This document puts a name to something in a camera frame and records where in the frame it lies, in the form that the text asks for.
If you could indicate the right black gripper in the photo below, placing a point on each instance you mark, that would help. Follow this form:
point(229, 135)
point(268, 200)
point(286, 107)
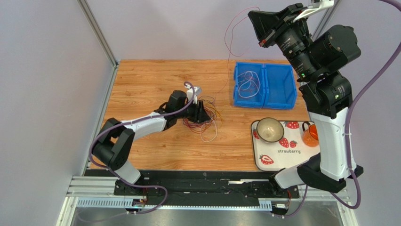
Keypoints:
point(277, 28)

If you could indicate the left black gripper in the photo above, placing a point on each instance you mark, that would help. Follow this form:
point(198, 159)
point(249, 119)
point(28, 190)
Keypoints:
point(200, 115)

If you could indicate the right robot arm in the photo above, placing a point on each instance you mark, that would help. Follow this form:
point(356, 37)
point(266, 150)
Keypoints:
point(326, 92)

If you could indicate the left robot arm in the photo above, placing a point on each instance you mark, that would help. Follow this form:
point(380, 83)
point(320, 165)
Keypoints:
point(113, 144)

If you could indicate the blue plastic bin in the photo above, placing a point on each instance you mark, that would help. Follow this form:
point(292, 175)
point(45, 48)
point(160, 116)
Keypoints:
point(264, 85)

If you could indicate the beige bowl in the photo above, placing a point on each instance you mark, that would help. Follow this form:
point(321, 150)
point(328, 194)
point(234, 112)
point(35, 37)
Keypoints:
point(270, 130)

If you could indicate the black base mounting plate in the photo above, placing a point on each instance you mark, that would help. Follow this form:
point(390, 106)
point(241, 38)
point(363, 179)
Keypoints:
point(204, 188)

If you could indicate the strawberry print tray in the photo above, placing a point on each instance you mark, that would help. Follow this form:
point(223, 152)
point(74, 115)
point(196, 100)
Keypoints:
point(288, 152)

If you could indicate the orange plastic cup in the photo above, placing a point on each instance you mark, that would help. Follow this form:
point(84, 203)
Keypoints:
point(310, 135)

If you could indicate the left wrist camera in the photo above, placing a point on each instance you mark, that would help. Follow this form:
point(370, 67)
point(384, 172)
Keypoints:
point(193, 93)

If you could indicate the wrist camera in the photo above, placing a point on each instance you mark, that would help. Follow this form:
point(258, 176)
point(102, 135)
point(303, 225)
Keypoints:
point(193, 93)
point(314, 7)

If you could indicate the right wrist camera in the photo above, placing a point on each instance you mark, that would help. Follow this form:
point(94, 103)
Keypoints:
point(314, 7)

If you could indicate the right aluminium corner post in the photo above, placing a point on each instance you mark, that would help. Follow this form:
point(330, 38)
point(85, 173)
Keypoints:
point(328, 14)

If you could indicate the aluminium corner post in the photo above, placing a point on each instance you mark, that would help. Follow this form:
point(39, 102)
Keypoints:
point(86, 9)
point(328, 14)

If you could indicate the aluminium frame rail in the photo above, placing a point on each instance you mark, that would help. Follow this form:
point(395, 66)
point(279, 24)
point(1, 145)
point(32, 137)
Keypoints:
point(96, 191)

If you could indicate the left aluminium corner post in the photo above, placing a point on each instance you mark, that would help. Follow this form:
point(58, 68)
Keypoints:
point(86, 9)

